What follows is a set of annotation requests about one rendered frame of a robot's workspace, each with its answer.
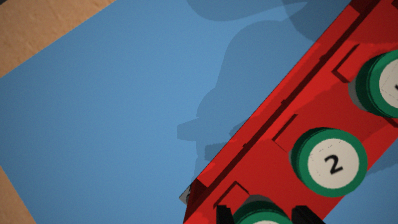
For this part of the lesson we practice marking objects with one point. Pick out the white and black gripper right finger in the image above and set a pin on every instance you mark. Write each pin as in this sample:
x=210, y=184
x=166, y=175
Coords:
x=301, y=214

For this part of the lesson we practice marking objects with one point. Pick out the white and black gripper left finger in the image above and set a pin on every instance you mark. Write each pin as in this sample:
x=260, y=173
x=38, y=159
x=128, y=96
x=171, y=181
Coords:
x=223, y=215

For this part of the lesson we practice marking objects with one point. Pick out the green screw cap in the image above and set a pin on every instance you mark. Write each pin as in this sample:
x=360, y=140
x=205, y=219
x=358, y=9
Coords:
x=329, y=161
x=376, y=85
x=261, y=212

